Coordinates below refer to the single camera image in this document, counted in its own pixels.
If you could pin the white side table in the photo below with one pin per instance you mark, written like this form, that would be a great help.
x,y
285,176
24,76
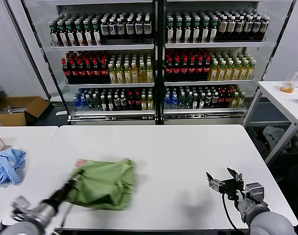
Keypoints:
x,y
278,102

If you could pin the dark tea bottle green cap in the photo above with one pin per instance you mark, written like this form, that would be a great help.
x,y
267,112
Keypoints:
x,y
170,33
63,36
88,36
79,36
71,36
54,36
179,33
188,33
196,33
97,36
213,32
205,32

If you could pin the silver metal bars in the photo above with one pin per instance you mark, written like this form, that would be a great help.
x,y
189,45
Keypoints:
x,y
15,109

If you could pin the small cola bottle red cap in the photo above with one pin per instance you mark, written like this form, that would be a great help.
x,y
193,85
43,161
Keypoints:
x,y
138,101
222,98
228,98
131,101

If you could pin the small dark bottle white label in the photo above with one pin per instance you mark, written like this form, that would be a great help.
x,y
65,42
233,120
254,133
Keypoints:
x,y
202,102
104,105
110,105
195,102

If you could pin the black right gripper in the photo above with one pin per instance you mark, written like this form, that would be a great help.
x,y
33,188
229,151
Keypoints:
x,y
233,188

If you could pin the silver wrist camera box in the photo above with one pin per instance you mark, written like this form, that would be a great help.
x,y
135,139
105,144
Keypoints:
x,y
20,204
254,193

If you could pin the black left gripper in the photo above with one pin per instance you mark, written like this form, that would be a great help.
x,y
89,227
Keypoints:
x,y
64,192

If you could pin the yellow tea bottle green label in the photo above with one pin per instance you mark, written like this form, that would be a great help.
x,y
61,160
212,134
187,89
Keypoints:
x,y
245,72
237,72
221,73
251,72
213,73
229,72

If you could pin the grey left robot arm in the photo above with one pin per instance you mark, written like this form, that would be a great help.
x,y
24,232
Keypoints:
x,y
41,215

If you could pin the yellow juice bottle white cap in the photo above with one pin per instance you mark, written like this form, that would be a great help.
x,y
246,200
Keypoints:
x,y
150,74
127,75
142,75
135,75
112,76
120,76

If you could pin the crumpled light blue shirt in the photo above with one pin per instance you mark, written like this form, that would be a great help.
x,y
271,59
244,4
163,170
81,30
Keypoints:
x,y
6,169

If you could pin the open cardboard box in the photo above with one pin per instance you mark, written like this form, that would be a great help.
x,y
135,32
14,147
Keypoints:
x,y
33,110

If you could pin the white paper scrap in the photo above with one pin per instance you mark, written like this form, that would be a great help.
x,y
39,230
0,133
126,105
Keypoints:
x,y
61,113

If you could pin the dark bottle beige label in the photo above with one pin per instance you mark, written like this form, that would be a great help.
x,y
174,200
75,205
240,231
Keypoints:
x,y
222,27
231,26

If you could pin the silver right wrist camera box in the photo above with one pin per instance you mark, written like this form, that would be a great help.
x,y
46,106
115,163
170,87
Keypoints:
x,y
254,193

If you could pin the small blue water bottle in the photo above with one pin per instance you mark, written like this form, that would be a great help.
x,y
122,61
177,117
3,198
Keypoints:
x,y
167,102
174,102
84,104
77,104

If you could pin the clear green tinted bottle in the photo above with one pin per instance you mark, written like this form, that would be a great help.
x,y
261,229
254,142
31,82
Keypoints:
x,y
181,102
90,104
189,102
97,104

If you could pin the glass flask orange liquid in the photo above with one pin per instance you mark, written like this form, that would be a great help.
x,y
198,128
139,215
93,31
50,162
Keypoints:
x,y
287,89

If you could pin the glass door beverage cabinet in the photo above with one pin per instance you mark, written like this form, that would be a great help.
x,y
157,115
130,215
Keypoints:
x,y
212,44
102,47

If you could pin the light green polo shirt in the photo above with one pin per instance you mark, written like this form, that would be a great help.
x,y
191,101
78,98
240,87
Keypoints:
x,y
104,183

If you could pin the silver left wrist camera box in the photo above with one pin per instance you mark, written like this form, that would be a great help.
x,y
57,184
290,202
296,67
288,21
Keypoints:
x,y
20,204

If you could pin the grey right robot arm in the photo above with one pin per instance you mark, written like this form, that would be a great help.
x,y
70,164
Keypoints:
x,y
268,224

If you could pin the small yellow drink bottle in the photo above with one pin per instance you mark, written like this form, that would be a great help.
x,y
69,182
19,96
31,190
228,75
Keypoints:
x,y
241,100
144,104
150,104
235,101

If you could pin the small bottle brown label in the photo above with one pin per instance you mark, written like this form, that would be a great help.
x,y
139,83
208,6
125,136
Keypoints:
x,y
215,98
208,99
117,102
123,102

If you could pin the dark bottle blue white label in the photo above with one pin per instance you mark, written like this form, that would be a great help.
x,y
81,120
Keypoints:
x,y
129,29
257,26
264,27
112,29
248,26
239,26
121,29
104,30
147,28
138,28

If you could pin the grey cloth pile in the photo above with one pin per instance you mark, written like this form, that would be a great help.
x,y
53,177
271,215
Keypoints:
x,y
273,135

